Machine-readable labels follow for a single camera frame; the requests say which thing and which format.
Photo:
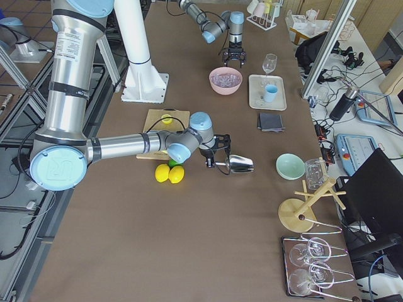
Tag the half lemon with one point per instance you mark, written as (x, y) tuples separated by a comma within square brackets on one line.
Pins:
[(166, 119)]

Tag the black water bottle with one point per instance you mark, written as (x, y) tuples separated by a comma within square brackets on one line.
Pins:
[(344, 103)]

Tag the cream rabbit serving tray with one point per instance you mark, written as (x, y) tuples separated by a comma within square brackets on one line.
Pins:
[(256, 93)]

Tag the pink bowl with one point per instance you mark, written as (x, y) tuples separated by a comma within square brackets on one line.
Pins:
[(222, 70)]

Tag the wooden mug tree stand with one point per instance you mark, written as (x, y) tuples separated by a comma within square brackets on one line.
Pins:
[(297, 215)]

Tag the light blue plastic cup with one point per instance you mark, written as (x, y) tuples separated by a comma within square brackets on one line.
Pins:
[(270, 92)]

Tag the upper whole yellow lemon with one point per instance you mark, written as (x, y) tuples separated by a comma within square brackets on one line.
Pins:
[(162, 172)]

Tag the hanging wine glass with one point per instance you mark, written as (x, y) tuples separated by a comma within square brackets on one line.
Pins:
[(312, 250), (324, 277)]

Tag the black monitor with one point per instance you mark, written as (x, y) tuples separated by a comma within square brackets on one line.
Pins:
[(374, 198)]

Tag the green lime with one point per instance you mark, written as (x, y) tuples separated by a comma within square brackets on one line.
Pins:
[(172, 163)]

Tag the pale green bowl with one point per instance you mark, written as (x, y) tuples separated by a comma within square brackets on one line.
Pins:
[(290, 166)]

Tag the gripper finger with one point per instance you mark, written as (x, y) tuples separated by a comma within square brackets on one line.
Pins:
[(210, 162), (242, 59), (225, 59), (227, 158)]

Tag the whole yellow lemon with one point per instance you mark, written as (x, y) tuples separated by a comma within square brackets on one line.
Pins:
[(162, 172), (176, 174)]

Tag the black backpack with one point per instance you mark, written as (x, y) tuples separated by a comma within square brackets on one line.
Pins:
[(308, 51)]

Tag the stainless steel ice scoop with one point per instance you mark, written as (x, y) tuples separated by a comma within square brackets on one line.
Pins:
[(238, 164)]

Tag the black glass holder tray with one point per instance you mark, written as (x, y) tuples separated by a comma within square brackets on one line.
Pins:
[(296, 281)]

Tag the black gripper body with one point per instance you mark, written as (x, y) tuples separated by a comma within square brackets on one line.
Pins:
[(206, 155), (233, 50)]

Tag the bamboo cutting board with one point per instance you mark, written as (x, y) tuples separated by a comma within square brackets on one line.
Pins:
[(153, 123)]

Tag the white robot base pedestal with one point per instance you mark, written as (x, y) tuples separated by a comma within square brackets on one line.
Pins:
[(143, 82)]

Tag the lower whole yellow lemon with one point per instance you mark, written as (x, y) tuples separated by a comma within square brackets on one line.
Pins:
[(176, 174)]

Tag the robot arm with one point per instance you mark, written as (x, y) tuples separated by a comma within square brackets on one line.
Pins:
[(231, 22), (61, 152)]

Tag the hanging wine glass upper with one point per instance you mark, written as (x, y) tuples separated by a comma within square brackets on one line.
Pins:
[(312, 250)]

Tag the white wire cup rack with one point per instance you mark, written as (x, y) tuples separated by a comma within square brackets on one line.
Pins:
[(266, 22)]

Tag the pink plastic cup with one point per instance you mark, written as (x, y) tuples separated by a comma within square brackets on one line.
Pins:
[(259, 9)]

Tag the hanging wine glass lower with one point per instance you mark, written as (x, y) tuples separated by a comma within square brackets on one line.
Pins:
[(324, 277)]

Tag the folded grey cloth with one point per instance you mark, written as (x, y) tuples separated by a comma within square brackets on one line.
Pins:
[(270, 122)]

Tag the clear wine glass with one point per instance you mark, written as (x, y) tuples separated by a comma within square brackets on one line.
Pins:
[(268, 66)]

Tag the clear ice cubes pile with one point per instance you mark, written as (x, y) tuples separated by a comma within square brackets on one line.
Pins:
[(226, 80)]

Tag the clear glass mug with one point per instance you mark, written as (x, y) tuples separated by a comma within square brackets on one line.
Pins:
[(315, 173)]

